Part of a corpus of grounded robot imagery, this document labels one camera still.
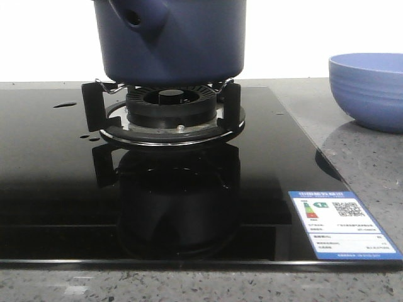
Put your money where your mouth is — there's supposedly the dark blue pot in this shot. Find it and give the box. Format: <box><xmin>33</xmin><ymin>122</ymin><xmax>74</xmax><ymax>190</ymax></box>
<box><xmin>94</xmin><ymin>1</ymin><xmax>247</xmax><ymax>87</ymax></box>

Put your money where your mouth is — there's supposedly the light blue bowl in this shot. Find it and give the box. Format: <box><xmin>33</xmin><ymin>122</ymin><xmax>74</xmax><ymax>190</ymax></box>
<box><xmin>329</xmin><ymin>53</ymin><xmax>402</xmax><ymax>133</ymax></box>

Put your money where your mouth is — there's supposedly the right gas burner with grate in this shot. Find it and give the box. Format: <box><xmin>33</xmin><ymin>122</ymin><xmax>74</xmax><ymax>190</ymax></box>
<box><xmin>81</xmin><ymin>79</ymin><xmax>246</xmax><ymax>148</ymax></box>

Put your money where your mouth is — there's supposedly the black glass gas stove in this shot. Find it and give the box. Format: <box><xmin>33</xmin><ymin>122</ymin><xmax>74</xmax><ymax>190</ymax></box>
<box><xmin>1</xmin><ymin>87</ymin><xmax>402</xmax><ymax>272</ymax></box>

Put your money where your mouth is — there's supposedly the blue energy label sticker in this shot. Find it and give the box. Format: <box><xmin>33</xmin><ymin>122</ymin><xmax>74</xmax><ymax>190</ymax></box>
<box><xmin>288</xmin><ymin>191</ymin><xmax>402</xmax><ymax>260</ymax></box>

